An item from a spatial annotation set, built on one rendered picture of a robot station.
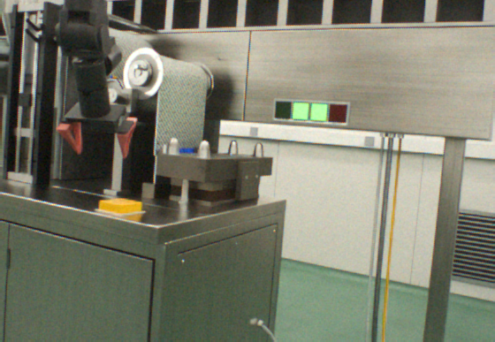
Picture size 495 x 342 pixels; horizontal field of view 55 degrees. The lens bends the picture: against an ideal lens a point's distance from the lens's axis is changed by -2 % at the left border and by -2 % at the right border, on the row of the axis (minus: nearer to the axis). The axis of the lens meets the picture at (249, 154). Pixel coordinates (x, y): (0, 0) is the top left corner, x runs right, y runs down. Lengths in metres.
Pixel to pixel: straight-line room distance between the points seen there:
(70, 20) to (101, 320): 0.69
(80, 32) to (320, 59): 0.84
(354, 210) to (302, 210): 0.43
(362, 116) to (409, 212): 2.41
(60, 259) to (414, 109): 1.02
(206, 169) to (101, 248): 0.32
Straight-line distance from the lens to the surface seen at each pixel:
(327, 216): 4.00
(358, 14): 1.60
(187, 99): 1.51
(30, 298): 1.41
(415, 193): 3.80
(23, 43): 1.65
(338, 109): 1.48
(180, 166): 1.30
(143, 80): 1.41
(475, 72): 1.43
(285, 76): 1.56
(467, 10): 1.55
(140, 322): 1.15
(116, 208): 1.14
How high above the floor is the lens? 1.12
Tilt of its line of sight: 3 degrees down
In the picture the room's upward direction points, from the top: 5 degrees clockwise
